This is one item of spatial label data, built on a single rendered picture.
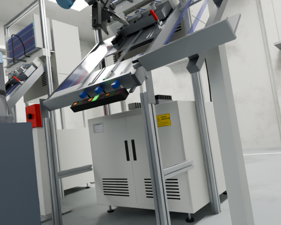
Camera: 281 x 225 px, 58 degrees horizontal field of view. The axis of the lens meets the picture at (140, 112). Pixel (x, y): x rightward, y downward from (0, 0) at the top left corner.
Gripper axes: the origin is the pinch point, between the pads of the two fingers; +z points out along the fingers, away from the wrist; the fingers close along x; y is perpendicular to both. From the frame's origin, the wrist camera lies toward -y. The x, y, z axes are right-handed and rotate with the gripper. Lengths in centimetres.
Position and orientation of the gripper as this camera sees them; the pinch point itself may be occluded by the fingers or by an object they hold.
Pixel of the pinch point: (117, 31)
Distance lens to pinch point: 139.7
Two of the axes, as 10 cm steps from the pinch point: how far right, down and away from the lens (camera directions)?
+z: 5.9, 5.3, 6.1
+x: -7.7, 1.6, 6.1
